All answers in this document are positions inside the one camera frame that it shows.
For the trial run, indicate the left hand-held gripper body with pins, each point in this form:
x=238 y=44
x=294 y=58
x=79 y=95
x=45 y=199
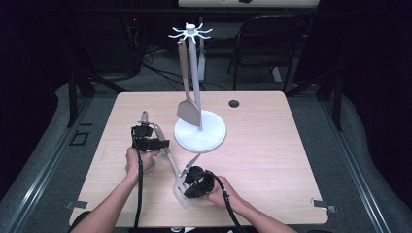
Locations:
x=142 y=132

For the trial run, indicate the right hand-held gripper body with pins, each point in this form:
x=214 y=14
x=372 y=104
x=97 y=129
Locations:
x=200 y=181

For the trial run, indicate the pink slotted spatula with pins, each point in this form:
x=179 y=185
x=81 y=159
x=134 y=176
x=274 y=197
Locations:
x=178 y=194

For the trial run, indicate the pink solid spatula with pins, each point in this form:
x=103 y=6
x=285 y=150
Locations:
x=189 y=111

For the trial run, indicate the white utensil stand with hooks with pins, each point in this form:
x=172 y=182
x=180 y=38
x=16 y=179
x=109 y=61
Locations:
x=207 y=136

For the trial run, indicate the person's right hand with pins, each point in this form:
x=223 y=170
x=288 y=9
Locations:
x=225 y=192

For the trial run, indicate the person's left hand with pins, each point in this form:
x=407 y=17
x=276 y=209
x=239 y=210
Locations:
x=139 y=163

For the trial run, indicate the grey tape piece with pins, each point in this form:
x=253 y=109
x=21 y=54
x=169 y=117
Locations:
x=76 y=204
x=324 y=205

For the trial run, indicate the black folding chair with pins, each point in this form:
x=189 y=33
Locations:
x=268 y=39

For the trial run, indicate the black frame leg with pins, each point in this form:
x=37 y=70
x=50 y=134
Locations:
x=337 y=100
x=73 y=97

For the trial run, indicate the metal floor rail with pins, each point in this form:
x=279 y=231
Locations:
x=356 y=174
x=42 y=174

